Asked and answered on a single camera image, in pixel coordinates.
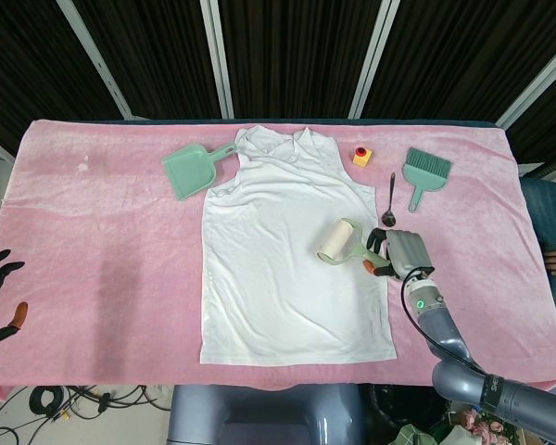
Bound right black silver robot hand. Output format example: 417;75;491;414
363;226;436;283

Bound green lint roller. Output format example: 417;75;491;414
315;217;386;268

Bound dark metal spoon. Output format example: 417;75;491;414
381;172;398;229

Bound green plastic hand brush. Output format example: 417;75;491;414
401;146;454;214

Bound yellow block with red button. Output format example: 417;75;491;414
351;145;373;169

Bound white sleeveless shirt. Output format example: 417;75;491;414
198;124;398;367

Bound pink fleece table cloth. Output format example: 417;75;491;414
0;118;556;402

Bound person's blue jeans leg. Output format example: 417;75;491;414
518;176;556;254

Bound black waste bin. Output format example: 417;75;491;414
365;384;450;439

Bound black stand with knob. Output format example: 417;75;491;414
518;150;556;180

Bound green folded cloth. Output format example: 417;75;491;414
391;424;441;445

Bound pink artificial flowers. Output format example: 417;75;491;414
449;407;515;445

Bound grey-blue robot torso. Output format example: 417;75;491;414
166;383;367;445

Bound green plastic dustpan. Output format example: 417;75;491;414
160;142;238;203

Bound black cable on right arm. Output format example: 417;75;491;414
399;267;488;373

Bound black coiled floor cable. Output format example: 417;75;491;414
29;386;62;417

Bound tangle of floor cables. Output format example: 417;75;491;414
0;384;173;445

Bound white partition post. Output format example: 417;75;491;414
495;44;556;129
55;0;136;120
198;0;235;120
349;0;402;120

